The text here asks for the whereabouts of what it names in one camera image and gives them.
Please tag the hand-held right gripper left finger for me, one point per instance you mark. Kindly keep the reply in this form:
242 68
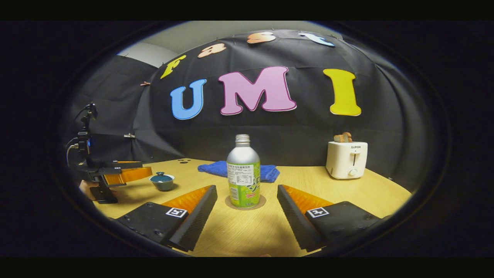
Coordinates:
193 224

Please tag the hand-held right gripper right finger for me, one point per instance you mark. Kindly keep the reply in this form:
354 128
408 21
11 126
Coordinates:
295 224

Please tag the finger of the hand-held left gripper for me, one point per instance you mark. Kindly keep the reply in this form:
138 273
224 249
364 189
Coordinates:
127 164
131 175

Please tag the dark blue teacup lid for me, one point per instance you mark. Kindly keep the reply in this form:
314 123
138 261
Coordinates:
161 177

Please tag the white ceramic teacup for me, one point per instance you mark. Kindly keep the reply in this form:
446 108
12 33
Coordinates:
162 186

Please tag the round brown coaster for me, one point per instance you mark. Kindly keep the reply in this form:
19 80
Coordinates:
231 205

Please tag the silver green water bottle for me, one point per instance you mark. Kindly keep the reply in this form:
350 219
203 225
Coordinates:
243 162

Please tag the white backdrop clip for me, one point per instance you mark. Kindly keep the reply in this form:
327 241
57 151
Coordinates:
129 135

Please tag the blue towel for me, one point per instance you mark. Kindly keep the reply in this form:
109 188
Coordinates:
212 169

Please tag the white toaster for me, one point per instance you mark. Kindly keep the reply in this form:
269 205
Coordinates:
345 162

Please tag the black backdrop cloth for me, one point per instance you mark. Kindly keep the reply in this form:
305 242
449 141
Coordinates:
301 131

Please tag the toast slice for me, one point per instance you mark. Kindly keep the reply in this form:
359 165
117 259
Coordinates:
342 138

